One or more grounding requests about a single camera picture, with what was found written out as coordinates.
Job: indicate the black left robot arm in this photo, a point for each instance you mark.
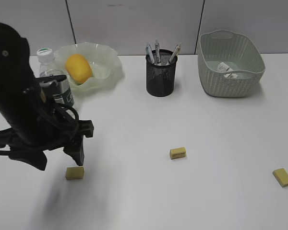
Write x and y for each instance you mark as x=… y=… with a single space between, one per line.
x=15 y=72

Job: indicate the yellow eraser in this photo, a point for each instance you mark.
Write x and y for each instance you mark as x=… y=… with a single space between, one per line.
x=281 y=176
x=177 y=153
x=74 y=173

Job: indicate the pale green woven basket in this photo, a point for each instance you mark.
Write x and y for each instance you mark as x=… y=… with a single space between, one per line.
x=237 y=51

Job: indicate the white waste paper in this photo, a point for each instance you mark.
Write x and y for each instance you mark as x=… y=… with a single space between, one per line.
x=223 y=67

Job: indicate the translucent green wavy plate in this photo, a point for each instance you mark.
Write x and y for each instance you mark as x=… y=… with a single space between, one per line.
x=106 y=67

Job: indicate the yellow mango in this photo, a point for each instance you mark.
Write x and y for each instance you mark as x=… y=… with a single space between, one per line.
x=78 y=68

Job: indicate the blue and white pen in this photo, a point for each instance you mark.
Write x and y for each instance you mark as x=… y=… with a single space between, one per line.
x=149 y=53

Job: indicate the grey and white pen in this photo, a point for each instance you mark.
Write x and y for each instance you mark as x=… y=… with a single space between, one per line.
x=157 y=49

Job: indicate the black mesh pen holder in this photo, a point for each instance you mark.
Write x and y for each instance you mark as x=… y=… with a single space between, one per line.
x=160 y=79

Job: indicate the clear water bottle green label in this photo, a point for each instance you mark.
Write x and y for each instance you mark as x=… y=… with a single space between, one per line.
x=48 y=67

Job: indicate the beige and white pen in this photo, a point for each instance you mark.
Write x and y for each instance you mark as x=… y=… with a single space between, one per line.
x=175 y=53

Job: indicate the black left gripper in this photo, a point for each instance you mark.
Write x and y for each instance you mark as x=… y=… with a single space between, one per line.
x=37 y=124

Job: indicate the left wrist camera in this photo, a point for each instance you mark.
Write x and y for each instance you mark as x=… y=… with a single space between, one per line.
x=53 y=84

